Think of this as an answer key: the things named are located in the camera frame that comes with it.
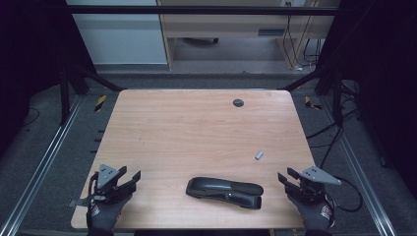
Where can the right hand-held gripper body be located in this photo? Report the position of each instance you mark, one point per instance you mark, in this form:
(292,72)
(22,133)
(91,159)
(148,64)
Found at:
(314,177)

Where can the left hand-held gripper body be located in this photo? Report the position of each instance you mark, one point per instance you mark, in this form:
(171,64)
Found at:
(106,175)

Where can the black stapler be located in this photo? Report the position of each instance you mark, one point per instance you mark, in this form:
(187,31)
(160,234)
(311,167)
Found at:
(223,191)

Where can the person's right hand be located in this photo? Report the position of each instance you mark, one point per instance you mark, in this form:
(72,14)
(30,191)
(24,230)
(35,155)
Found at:
(316,214)

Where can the person's left hand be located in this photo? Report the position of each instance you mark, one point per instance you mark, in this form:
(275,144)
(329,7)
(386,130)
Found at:
(103,216)

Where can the yellow black tape marker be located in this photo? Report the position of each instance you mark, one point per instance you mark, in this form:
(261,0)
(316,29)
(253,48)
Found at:
(100,103)
(309,103)

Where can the dark round table grommet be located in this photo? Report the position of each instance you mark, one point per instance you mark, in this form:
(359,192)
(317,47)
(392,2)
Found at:
(238,103)

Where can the white cabinet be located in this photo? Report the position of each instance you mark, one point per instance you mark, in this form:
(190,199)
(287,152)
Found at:
(121,39)

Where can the black curtain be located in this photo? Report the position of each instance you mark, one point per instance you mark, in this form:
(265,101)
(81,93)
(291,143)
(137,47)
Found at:
(29,49)
(387,65)

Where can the dark object under desk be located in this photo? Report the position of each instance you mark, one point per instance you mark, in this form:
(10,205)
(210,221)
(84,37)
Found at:
(200,41)

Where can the aluminium floor rail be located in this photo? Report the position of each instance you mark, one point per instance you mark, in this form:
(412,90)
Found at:
(364,183)
(42,170)

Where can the black frame strut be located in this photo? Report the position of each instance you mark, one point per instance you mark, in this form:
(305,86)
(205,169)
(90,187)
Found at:
(64,98)
(337,98)

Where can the black horizontal frame bar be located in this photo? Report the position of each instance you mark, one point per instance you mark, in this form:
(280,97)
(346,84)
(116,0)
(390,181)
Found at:
(196,10)

